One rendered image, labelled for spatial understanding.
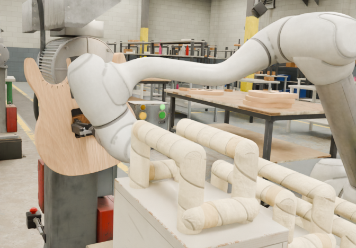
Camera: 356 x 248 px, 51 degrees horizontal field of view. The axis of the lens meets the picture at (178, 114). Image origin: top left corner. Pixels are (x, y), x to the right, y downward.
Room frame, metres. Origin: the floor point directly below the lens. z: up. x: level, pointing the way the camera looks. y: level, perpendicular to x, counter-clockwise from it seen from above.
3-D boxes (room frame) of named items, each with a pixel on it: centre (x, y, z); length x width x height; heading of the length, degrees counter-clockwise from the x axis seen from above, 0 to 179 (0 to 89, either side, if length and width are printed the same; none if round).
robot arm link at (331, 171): (1.32, -0.58, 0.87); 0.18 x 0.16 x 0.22; 25
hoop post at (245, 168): (0.48, -0.09, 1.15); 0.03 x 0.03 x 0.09
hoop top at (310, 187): (0.63, -0.19, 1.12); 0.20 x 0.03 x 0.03; 28
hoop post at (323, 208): (0.56, -0.23, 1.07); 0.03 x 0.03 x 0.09
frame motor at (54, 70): (1.59, 0.44, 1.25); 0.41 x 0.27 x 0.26; 30
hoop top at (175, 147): (0.52, 0.02, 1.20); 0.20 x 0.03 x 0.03; 28
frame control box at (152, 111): (1.64, 0.19, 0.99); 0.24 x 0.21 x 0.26; 30
